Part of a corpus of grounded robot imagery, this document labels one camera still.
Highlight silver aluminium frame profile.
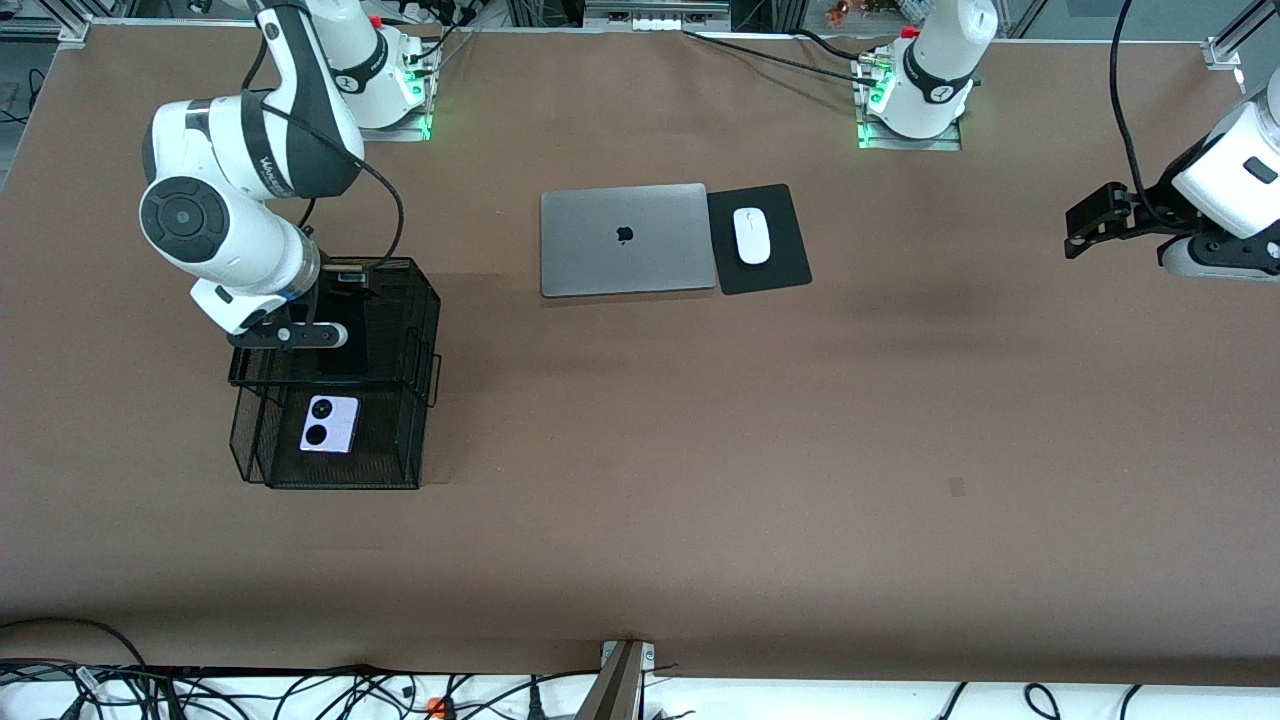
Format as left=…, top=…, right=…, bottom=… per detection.
left=1215, top=0, right=1280, bottom=51

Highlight black looped floor cable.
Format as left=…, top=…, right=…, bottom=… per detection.
left=270, top=672, right=421, bottom=720
left=440, top=672, right=601, bottom=720

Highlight grey metal camera post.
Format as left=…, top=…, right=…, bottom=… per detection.
left=575, top=640, right=657, bottom=720

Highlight lilac flip phone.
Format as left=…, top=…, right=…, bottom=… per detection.
left=299, top=394, right=360, bottom=455

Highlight long black table cable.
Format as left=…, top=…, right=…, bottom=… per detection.
left=683, top=30, right=871, bottom=81

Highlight silver closed laptop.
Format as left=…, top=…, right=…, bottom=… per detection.
left=540, top=182, right=718, bottom=299

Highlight silver box on frame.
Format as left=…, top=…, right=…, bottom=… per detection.
left=584, top=0, right=731, bottom=31

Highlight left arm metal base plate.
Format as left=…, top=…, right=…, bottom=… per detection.
left=857, top=112, right=963, bottom=153

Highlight thick black floor cable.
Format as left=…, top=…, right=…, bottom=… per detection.
left=0, top=617, right=151, bottom=671

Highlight short black table cable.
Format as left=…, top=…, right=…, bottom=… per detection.
left=795, top=28, right=883, bottom=63

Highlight black mesh two-tier organizer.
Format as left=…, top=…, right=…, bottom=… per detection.
left=228, top=257, right=443, bottom=491

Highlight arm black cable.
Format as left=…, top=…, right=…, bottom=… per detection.
left=1110, top=0, right=1166, bottom=226
left=240, top=5, right=406, bottom=273

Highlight black base cable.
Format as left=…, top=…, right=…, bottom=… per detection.
left=400, top=0, right=481, bottom=71

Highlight white computer mouse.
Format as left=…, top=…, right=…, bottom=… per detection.
left=733, top=206, right=772, bottom=266

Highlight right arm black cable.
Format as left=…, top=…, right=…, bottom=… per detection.
left=240, top=5, right=406, bottom=273

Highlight black mouse pad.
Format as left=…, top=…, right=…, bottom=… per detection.
left=706, top=183, right=813, bottom=297

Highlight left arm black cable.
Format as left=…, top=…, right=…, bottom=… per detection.
left=1110, top=0, right=1166, bottom=226

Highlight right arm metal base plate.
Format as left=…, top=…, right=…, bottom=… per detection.
left=328, top=100, right=433, bottom=143

